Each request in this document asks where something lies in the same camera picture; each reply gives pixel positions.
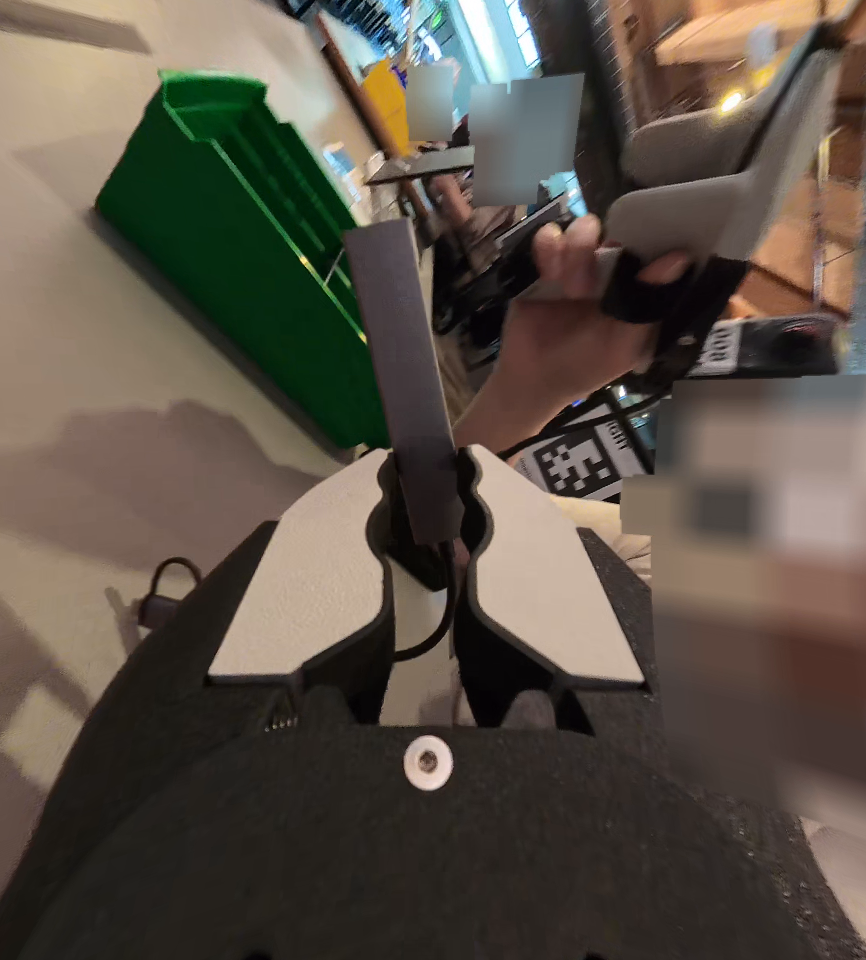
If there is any green plastic bin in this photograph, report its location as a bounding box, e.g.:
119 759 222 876
94 69 393 453

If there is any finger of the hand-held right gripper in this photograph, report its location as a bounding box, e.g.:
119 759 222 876
499 201 578 300

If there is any person's right forearm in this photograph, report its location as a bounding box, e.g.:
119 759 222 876
451 360 632 456

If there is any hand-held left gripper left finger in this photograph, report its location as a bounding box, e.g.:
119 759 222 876
208 448 393 685

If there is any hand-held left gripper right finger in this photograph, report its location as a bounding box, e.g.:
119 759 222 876
451 444 647 690

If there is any black hub cable with plug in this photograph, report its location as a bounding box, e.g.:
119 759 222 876
136 538 458 665

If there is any yellow container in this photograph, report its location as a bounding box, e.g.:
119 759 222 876
360 58 413 155

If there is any person's right hand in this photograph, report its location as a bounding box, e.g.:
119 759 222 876
506 213 696 393

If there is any grey usb hub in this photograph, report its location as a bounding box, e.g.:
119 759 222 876
343 218 468 546

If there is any dark background table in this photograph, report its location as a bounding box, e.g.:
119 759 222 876
365 144 476 186

